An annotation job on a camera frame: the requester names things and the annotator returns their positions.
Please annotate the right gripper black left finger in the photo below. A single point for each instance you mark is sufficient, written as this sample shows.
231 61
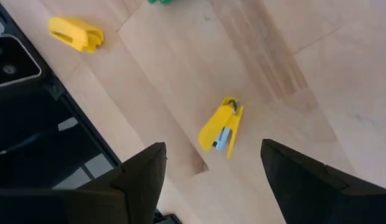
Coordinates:
134 186

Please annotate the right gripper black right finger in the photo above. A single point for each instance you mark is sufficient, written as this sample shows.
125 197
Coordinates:
305 193

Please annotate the yellow mini stapler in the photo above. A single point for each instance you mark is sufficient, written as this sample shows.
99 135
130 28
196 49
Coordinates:
216 127
74 32

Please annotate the green mini stapler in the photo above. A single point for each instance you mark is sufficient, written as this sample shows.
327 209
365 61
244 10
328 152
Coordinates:
160 2

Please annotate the small table-level camera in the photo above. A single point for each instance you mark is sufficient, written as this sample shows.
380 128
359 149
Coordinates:
12 62

